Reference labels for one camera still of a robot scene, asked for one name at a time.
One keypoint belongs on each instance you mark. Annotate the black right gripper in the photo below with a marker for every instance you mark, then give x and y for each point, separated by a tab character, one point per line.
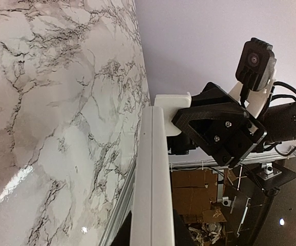
220	126

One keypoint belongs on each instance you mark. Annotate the white remote control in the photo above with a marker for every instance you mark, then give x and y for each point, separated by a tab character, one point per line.
152	212

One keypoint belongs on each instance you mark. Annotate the white remote battery cover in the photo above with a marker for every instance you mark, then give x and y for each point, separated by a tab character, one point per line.
171	104

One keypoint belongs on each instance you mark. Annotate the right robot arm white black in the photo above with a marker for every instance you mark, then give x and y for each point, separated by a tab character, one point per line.
279	122

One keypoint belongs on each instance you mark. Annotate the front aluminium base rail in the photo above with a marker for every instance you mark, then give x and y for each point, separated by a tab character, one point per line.
124	202

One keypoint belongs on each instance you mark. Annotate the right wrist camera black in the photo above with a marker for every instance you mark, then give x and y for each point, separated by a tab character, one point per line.
255	76

